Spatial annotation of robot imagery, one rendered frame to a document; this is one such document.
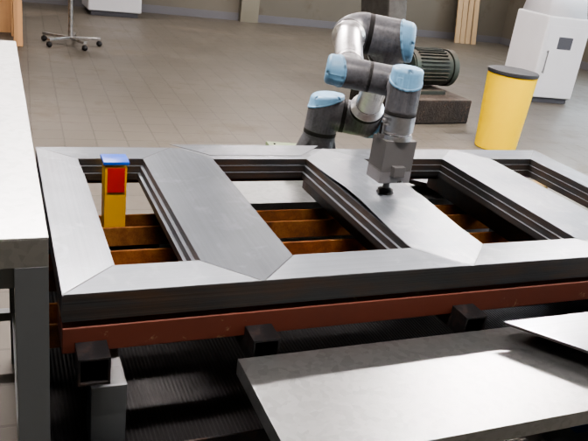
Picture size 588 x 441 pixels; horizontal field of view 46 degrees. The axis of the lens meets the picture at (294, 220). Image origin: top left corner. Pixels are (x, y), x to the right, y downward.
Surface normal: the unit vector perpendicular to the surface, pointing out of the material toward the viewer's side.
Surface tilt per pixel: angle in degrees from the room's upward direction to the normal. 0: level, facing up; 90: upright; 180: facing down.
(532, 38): 90
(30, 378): 90
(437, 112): 90
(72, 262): 0
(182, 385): 0
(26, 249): 90
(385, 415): 0
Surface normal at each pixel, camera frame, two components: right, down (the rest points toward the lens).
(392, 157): 0.38, 0.41
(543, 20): -0.96, -0.02
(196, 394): 0.13, -0.92
